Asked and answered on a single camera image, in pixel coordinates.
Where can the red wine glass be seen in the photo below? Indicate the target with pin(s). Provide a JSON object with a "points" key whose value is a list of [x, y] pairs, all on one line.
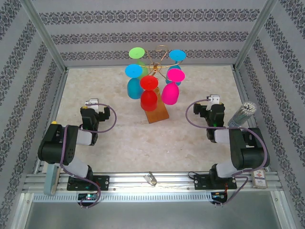
{"points": [[149, 101]]}

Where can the metal clip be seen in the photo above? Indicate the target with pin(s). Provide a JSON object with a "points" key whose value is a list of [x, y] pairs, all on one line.
{"points": [[151, 179]]}

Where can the left circuit board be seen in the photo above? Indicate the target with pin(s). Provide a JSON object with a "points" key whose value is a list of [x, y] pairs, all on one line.
{"points": [[88, 197]]}

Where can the right circuit board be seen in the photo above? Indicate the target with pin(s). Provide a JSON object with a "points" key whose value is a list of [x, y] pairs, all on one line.
{"points": [[218, 196]]}

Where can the circuit board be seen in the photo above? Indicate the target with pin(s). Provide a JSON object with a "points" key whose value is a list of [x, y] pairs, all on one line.
{"points": [[88, 197], [218, 196]]}

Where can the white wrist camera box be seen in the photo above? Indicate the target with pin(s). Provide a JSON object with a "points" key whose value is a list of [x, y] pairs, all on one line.
{"points": [[214, 99], [91, 102]]}

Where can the playing card box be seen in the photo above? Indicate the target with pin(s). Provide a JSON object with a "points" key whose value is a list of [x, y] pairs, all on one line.
{"points": [[259, 179]]}

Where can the aluminium frame post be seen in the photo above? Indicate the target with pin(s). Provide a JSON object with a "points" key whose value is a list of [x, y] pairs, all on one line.
{"points": [[45, 35], [255, 35]]}

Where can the pink wine glass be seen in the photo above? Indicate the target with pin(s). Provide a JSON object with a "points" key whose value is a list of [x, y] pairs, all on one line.
{"points": [[169, 94]]}

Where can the aluminium mounting rail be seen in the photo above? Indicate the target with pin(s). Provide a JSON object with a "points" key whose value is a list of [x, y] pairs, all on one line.
{"points": [[128, 182]]}

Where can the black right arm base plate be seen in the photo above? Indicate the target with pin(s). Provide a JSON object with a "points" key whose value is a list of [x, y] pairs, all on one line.
{"points": [[201, 182]]}

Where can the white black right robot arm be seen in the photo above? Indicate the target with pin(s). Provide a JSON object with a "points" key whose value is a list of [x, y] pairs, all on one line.
{"points": [[247, 152]]}

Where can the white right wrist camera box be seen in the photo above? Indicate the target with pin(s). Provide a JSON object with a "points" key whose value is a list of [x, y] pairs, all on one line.
{"points": [[214, 99]]}

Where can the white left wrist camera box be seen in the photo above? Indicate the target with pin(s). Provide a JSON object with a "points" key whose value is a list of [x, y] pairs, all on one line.
{"points": [[91, 102]]}

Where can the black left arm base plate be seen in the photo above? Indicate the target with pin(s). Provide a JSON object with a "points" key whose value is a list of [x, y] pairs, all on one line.
{"points": [[102, 182]]}

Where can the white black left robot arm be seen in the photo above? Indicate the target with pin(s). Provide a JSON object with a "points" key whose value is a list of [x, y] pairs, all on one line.
{"points": [[54, 148]]}

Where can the green wine glass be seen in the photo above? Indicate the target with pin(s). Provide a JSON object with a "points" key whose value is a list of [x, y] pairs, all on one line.
{"points": [[136, 53]]}

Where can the blue wine glass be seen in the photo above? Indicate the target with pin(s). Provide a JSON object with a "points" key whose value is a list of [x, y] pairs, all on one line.
{"points": [[177, 55], [135, 88]]}

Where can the clear jar of sticks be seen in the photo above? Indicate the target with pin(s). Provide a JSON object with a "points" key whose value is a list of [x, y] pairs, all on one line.
{"points": [[241, 114]]}

